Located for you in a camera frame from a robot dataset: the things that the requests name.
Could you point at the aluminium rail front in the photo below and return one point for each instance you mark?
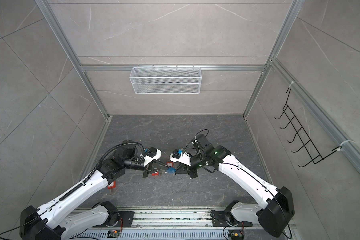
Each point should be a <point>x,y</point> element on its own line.
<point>172,224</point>

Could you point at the blue padlock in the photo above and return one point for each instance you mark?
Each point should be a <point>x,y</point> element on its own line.
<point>171,170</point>

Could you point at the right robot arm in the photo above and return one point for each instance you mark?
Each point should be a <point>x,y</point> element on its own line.
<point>275,206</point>

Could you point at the white wire mesh basket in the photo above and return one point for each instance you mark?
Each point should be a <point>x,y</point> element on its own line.
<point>166,80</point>

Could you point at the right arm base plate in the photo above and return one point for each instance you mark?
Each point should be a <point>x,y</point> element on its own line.
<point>220,220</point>

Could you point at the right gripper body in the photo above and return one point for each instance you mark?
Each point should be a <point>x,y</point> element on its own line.
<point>197,161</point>

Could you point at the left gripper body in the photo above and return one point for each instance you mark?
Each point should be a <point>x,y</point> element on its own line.
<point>137,164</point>

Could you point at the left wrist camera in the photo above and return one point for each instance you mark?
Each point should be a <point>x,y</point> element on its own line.
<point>150,155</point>

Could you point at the black wire hook rack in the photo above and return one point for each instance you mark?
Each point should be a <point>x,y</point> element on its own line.
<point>302,136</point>

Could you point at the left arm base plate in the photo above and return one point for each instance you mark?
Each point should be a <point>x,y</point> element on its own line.
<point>124,218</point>

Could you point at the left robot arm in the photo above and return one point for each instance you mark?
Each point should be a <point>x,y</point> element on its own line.
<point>52,220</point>

